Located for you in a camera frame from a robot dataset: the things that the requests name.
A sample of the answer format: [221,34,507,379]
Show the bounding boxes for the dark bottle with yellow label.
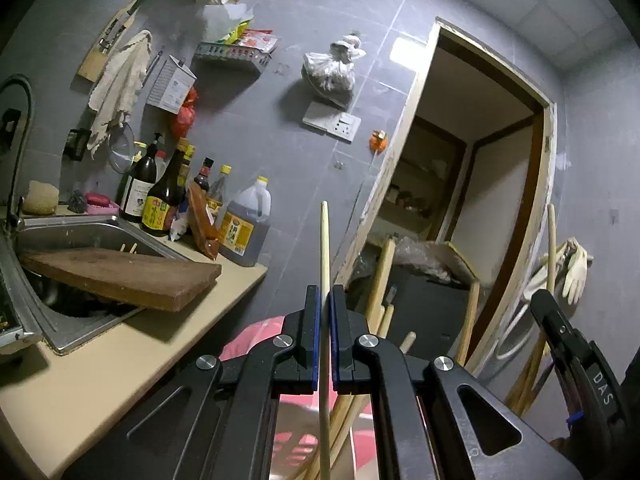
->
[141,147,188,237]

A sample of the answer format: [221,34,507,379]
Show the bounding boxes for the beige kitchen counter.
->
[0,255,268,478]

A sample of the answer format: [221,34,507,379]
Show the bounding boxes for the white wall socket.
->
[302,101,362,142]

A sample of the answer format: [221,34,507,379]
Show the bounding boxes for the thick wooden handle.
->
[367,240,396,331]

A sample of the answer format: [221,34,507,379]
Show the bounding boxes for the cream rubber glove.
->
[562,238,594,305]
[537,252,568,286]

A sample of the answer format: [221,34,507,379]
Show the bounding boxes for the dark bottle with white label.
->
[121,132,166,223]

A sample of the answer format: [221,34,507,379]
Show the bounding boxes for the white square tin can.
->
[146,55,197,114]

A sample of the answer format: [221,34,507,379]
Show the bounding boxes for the yellow sponge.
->
[27,180,60,216]

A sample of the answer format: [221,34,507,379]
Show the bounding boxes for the clear plastic sheet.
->
[395,237,471,283]

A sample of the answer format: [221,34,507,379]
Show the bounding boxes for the bundle of wooden chopsticks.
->
[295,393,373,480]

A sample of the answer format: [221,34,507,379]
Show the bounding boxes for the large plastic oil jug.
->
[218,176,272,267]

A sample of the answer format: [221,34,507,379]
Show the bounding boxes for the white flexible hose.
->
[495,287,551,361]

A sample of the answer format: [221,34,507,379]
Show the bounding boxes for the thin wooden stick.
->
[547,203,557,291]

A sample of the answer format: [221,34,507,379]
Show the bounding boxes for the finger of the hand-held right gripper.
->
[531,289,596,376]

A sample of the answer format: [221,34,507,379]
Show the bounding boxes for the grey wall shelf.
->
[194,42,273,73]

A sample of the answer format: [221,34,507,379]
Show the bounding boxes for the colourful snack packets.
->
[220,2,278,53]

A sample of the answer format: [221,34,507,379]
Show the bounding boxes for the orange-brown sauce packet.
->
[187,182,222,261]

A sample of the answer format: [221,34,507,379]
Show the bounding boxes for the wooden cutting board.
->
[19,247,222,312]

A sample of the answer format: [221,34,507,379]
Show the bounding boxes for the small bottle with yellow cap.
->
[206,165,233,221]

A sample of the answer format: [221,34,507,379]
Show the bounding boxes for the round mesh strainer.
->
[109,122,137,175]

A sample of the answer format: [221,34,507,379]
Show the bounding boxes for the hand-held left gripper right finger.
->
[330,285,583,480]

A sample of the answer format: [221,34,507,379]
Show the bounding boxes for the white hanging towel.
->
[87,30,153,153]

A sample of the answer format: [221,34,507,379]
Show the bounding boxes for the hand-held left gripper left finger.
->
[62,285,321,480]

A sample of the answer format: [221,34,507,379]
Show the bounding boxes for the stainless steel sink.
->
[0,212,196,356]

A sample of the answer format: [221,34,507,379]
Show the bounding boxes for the black curved faucet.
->
[0,74,33,231]

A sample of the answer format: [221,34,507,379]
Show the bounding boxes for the wooden door frame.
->
[330,16,557,376]

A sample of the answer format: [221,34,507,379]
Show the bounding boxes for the pale single bamboo chopstick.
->
[319,200,332,480]

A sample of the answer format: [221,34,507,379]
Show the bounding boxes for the hanging clear plastic bag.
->
[302,31,368,98]

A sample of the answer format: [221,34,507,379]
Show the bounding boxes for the red plastic bag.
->
[173,87,198,138]

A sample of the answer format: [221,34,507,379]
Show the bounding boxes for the black cabinet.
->
[347,260,473,361]

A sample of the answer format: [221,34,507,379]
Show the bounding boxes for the wooden knife holder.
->
[76,0,166,82]

